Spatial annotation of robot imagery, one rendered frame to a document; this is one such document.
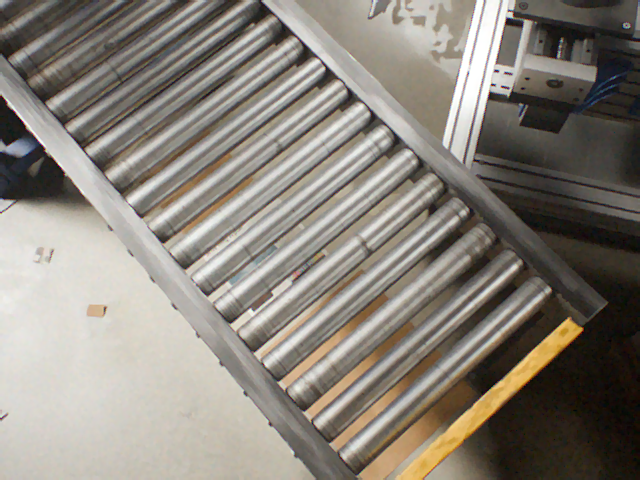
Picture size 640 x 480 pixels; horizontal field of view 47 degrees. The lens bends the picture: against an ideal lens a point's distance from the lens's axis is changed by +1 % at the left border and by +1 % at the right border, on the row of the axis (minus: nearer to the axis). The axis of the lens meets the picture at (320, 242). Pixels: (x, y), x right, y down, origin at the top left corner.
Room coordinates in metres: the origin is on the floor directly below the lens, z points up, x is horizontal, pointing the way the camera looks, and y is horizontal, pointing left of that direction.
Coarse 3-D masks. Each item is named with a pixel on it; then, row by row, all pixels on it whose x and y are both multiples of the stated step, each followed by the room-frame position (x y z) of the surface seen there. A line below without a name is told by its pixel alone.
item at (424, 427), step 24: (312, 312) 0.52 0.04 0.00; (336, 336) 0.44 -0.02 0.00; (312, 360) 0.38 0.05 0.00; (432, 360) 0.35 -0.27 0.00; (288, 384) 0.32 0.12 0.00; (336, 384) 0.31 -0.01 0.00; (408, 384) 0.29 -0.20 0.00; (312, 408) 0.25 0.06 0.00; (432, 408) 0.22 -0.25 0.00; (456, 408) 0.22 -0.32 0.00; (408, 432) 0.17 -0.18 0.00; (432, 432) 0.16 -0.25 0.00; (384, 456) 0.11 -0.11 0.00
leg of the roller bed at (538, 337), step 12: (540, 324) 0.29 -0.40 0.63; (552, 324) 0.28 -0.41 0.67; (528, 336) 0.29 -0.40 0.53; (540, 336) 0.28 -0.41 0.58; (516, 348) 0.29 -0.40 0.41; (528, 348) 0.28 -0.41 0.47; (504, 360) 0.29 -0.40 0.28; (516, 360) 0.27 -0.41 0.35; (492, 372) 0.29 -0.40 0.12; (504, 372) 0.27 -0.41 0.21; (492, 384) 0.27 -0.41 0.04
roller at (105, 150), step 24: (264, 24) 0.89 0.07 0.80; (240, 48) 0.84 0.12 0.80; (264, 48) 0.85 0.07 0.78; (192, 72) 0.80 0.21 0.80; (216, 72) 0.80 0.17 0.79; (168, 96) 0.75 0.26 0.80; (192, 96) 0.76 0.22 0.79; (144, 120) 0.71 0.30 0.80; (168, 120) 0.72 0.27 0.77; (96, 144) 0.67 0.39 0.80; (120, 144) 0.66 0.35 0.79
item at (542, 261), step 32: (288, 0) 0.94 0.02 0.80; (288, 32) 0.88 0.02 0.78; (320, 32) 0.86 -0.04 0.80; (352, 64) 0.78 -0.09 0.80; (352, 96) 0.73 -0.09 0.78; (384, 96) 0.71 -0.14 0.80; (416, 128) 0.64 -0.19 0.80; (448, 160) 0.57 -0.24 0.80; (448, 192) 0.51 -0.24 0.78; (480, 192) 0.50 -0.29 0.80; (512, 224) 0.43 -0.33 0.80; (544, 256) 0.37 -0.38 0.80; (576, 288) 0.31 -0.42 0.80; (576, 320) 0.26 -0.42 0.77
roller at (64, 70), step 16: (144, 0) 0.97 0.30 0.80; (160, 0) 0.97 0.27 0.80; (176, 0) 0.98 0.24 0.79; (128, 16) 0.94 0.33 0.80; (144, 16) 0.94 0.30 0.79; (160, 16) 0.95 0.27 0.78; (96, 32) 0.91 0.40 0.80; (112, 32) 0.91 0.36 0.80; (128, 32) 0.91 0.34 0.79; (80, 48) 0.88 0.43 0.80; (96, 48) 0.88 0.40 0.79; (112, 48) 0.88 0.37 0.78; (48, 64) 0.85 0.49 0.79; (64, 64) 0.84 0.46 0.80; (80, 64) 0.85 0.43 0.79; (96, 64) 0.86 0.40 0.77; (32, 80) 0.81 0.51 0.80; (48, 80) 0.81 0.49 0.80; (64, 80) 0.82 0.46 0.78; (48, 96) 0.79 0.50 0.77
